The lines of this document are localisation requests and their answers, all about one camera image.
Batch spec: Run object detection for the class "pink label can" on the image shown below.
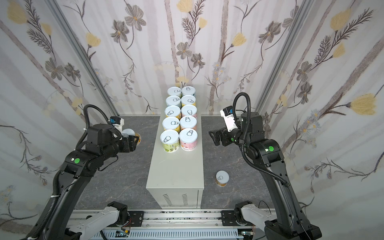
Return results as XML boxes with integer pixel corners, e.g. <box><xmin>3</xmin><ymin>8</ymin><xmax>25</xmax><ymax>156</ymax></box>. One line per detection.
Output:
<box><xmin>179</xmin><ymin>128</ymin><xmax>198</xmax><ymax>152</ymax></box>

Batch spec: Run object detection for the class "red label can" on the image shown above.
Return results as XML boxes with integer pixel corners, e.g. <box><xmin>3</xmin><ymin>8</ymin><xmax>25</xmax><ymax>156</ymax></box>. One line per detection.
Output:
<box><xmin>180</xmin><ymin>116</ymin><xmax>197</xmax><ymax>131</ymax></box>

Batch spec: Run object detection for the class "orange label can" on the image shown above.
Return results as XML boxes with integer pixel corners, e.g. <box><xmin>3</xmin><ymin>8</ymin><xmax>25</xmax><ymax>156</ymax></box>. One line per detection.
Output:
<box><xmin>216</xmin><ymin>170</ymin><xmax>230</xmax><ymax>187</ymax></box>

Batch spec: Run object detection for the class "yellow label can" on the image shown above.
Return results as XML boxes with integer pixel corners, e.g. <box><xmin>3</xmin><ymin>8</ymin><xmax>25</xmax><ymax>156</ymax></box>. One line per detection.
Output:
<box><xmin>162</xmin><ymin>117</ymin><xmax>181</xmax><ymax>133</ymax></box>
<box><xmin>181</xmin><ymin>95</ymin><xmax>196</xmax><ymax>107</ymax></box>

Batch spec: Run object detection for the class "teal brown label can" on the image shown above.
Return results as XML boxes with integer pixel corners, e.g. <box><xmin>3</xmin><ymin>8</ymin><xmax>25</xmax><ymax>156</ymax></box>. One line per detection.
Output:
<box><xmin>182</xmin><ymin>86</ymin><xmax>196</xmax><ymax>96</ymax></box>

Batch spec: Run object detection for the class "green label can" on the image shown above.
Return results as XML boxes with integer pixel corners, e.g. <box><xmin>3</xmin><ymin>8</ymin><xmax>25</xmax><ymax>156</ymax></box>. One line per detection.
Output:
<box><xmin>167</xmin><ymin>87</ymin><xmax>182</xmax><ymax>98</ymax></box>

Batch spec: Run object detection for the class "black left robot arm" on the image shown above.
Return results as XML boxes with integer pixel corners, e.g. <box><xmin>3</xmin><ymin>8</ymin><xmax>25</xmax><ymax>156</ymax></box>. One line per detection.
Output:
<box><xmin>26</xmin><ymin>104</ymin><xmax>140</xmax><ymax>240</ymax></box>

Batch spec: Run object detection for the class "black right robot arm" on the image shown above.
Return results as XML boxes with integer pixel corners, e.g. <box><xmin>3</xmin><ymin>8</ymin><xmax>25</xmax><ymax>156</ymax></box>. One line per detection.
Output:
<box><xmin>209</xmin><ymin>92</ymin><xmax>322</xmax><ymax>240</ymax></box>

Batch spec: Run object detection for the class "grey metal counter cabinet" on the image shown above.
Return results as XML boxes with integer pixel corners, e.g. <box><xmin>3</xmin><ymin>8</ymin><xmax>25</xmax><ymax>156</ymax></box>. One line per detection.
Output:
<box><xmin>146</xmin><ymin>112</ymin><xmax>205</xmax><ymax>209</ymax></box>

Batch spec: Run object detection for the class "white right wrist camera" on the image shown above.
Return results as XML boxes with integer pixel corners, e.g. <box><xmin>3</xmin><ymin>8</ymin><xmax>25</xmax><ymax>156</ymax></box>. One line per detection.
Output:
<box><xmin>220</xmin><ymin>106</ymin><xmax>238</xmax><ymax>132</ymax></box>

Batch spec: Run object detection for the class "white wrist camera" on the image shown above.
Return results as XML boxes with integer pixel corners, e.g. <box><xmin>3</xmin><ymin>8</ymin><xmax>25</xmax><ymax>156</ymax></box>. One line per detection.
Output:
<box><xmin>220</xmin><ymin>106</ymin><xmax>238</xmax><ymax>132</ymax></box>
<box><xmin>110</xmin><ymin>116</ymin><xmax>125</xmax><ymax>133</ymax></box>

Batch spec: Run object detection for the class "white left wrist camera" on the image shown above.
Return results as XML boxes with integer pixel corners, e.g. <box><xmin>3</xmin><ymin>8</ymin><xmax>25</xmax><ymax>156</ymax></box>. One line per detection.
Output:
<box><xmin>110</xmin><ymin>116</ymin><xmax>125</xmax><ymax>133</ymax></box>

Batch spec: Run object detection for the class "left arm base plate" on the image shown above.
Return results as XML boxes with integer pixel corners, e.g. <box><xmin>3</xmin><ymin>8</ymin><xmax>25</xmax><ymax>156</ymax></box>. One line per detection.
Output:
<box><xmin>122</xmin><ymin>211</ymin><xmax>145</xmax><ymax>228</ymax></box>

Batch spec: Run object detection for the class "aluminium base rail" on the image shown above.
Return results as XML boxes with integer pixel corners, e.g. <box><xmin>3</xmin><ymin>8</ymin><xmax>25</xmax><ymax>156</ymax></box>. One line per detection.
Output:
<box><xmin>56</xmin><ymin>208</ymin><xmax>305</xmax><ymax>231</ymax></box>

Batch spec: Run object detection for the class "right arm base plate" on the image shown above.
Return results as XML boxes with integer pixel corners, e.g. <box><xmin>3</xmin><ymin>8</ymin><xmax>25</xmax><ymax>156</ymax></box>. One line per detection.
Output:
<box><xmin>221</xmin><ymin>210</ymin><xmax>253</xmax><ymax>227</ymax></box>

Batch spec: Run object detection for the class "white slotted cable duct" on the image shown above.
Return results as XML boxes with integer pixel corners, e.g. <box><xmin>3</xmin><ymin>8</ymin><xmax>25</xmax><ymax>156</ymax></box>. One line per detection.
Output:
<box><xmin>103</xmin><ymin>229</ymin><xmax>244</xmax><ymax>240</ymax></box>

